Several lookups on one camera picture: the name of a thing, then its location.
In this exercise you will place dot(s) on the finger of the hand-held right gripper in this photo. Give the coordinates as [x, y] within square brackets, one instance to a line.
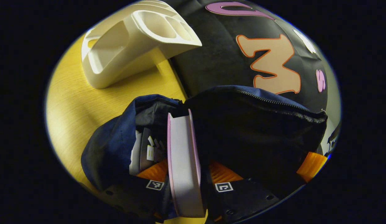
[311, 166]

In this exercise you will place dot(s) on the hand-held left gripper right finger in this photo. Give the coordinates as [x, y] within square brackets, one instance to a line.
[245, 199]

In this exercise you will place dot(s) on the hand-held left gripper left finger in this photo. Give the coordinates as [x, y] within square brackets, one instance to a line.
[137, 199]

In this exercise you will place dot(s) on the dark book with face cover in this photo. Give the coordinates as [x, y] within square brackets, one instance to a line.
[149, 149]

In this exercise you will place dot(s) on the pink book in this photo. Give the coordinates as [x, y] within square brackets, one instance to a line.
[185, 168]

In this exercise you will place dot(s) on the blue schoolbag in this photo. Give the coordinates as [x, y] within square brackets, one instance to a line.
[248, 133]

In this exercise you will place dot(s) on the white bookshelf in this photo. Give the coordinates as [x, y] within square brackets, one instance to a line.
[118, 53]

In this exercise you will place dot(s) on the black backdrop cloth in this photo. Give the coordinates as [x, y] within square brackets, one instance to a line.
[217, 62]

